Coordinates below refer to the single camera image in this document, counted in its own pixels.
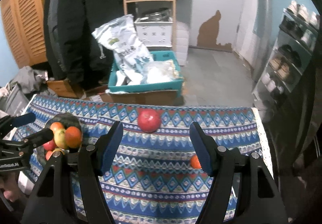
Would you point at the orange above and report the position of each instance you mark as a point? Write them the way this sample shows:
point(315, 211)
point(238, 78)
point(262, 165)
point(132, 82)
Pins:
point(73, 136)

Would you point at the metal shoe rack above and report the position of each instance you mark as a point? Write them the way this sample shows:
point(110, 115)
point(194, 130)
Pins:
point(284, 63)

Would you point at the steel basin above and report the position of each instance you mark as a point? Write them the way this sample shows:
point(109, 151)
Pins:
point(156, 14)

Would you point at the white printed plastic bag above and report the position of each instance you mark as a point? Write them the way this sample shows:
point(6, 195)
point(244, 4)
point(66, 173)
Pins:
point(125, 45)

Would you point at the wooden shelf rack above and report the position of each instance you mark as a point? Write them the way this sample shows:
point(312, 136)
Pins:
point(173, 12)

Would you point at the wooden louvered cabinet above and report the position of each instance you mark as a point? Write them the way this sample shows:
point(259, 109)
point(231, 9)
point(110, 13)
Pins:
point(22, 25)

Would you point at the teal plastic crate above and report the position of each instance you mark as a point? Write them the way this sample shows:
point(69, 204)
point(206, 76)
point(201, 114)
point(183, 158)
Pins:
point(151, 87)

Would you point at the dark grey printed bag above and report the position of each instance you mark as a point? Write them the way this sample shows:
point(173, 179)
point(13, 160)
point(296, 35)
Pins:
point(13, 100)

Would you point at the stack of white foam boxes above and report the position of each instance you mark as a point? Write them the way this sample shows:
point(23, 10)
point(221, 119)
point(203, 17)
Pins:
point(182, 42)

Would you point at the scalloped glass plate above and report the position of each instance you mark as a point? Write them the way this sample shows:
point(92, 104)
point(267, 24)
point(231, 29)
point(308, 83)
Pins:
point(71, 119)

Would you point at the black jacket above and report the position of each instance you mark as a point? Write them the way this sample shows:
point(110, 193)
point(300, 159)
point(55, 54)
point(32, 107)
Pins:
point(75, 25)

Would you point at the clear plastic bag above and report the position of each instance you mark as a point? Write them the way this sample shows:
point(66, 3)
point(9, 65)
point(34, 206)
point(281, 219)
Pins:
point(161, 71)

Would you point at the person's left hand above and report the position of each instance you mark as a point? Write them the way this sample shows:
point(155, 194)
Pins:
point(10, 193)

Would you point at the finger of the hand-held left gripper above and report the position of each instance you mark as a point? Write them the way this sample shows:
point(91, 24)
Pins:
point(24, 118)
point(40, 137)

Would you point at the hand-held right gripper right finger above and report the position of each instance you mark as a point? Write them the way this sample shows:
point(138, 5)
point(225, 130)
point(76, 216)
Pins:
point(201, 146)

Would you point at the dark red apple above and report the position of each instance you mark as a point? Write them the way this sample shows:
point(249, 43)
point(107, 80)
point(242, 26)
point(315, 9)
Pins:
point(49, 145)

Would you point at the orange-red apple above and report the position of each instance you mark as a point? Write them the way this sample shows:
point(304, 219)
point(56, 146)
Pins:
point(57, 127)

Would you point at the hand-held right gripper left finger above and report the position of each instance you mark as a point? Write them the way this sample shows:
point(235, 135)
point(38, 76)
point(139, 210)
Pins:
point(110, 148)

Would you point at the small orange-red fruit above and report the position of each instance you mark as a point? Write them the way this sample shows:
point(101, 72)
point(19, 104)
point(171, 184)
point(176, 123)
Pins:
point(49, 155)

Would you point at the small brown cardboard box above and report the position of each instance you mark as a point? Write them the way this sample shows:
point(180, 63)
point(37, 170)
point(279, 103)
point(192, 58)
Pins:
point(63, 88)

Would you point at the small tangerine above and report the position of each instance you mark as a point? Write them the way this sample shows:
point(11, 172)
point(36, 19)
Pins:
point(195, 162)

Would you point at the white printed box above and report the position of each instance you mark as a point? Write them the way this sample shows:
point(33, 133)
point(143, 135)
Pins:
point(153, 32)

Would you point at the grey cloth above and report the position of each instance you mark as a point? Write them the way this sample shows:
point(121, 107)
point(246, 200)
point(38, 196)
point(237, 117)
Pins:
point(27, 78)

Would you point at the yellow-green apple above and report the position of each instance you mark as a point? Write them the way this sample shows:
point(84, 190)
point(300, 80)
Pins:
point(61, 139)

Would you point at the blue patterned tablecloth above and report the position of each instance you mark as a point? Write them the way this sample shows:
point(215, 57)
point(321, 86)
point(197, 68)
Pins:
point(156, 176)

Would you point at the small red apple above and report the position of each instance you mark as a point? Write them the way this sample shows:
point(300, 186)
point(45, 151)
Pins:
point(149, 121)

